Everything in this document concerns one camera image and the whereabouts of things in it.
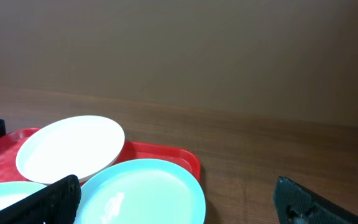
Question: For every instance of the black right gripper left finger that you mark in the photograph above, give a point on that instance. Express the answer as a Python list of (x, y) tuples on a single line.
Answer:
[(54, 204)]

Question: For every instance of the light blue plate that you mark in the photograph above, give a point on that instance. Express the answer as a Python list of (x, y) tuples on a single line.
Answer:
[(12, 192)]

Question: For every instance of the mint green plate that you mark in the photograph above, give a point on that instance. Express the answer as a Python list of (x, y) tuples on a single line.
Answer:
[(142, 191)]

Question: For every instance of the red plastic tray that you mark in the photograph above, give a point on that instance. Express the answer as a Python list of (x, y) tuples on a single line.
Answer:
[(10, 144)]

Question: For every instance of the white plate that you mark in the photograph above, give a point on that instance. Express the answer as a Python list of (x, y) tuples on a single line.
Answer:
[(80, 145)]

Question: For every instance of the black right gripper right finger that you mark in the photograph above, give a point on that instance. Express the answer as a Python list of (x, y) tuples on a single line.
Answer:
[(295, 203)]

